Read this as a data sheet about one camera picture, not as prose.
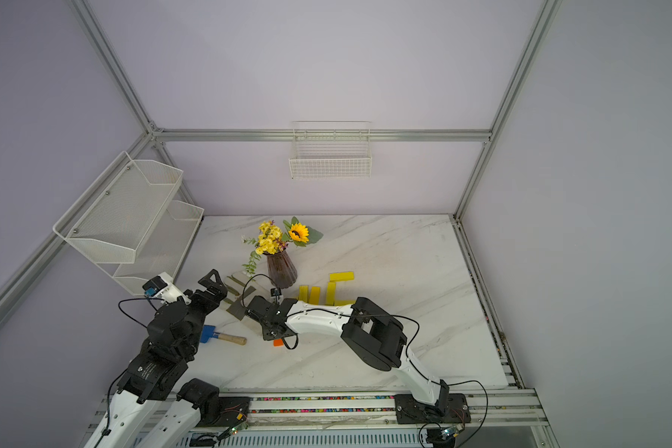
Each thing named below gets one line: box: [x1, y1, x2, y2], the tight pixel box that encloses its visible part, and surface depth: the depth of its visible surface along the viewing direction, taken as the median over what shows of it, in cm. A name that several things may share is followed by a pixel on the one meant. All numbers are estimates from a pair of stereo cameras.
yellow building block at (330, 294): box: [324, 281, 337, 307], surface depth 99 cm
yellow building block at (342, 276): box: [329, 271, 355, 281], surface depth 103 cm
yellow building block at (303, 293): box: [297, 284, 309, 304], surface depth 97 cm
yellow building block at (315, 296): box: [309, 286, 322, 306], surface depth 99 cm
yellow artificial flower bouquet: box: [240, 216, 324, 280], surface depth 82 cm
